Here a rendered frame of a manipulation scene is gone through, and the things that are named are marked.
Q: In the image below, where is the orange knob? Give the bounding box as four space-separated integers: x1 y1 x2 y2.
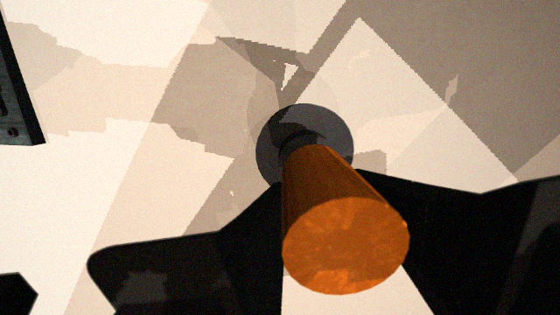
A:
282 144 410 295

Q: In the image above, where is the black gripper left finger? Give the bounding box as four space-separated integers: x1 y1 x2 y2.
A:
86 182 284 315

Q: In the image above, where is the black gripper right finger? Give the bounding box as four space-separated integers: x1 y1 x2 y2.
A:
354 169 560 315

